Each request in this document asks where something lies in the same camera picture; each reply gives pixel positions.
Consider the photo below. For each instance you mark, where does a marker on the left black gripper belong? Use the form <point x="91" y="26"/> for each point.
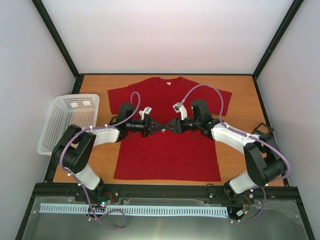
<point x="147" y="126"/>

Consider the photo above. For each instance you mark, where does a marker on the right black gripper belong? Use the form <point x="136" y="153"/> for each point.
<point x="180" y="129"/>

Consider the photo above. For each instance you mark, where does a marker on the red t-shirt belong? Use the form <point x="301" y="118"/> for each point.
<point x="163" y="155"/>

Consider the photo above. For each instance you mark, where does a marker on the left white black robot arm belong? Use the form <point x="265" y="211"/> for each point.
<point x="73" y="150"/>

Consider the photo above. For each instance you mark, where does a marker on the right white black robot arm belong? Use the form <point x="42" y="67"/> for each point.
<point x="263" y="159"/>

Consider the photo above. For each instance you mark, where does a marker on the black clear brooch box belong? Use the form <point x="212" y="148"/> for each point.
<point x="263" y="129"/>

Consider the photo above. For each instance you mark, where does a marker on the white perforated plastic basket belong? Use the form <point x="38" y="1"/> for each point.
<point x="66" y="110"/>

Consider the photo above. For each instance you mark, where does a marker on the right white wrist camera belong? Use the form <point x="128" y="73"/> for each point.
<point x="180" y="108"/>

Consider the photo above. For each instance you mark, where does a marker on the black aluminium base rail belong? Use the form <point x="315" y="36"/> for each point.
<point x="208" y="193"/>

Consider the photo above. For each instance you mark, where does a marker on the light blue cable duct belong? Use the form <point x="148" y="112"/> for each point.
<point x="137" y="210"/>

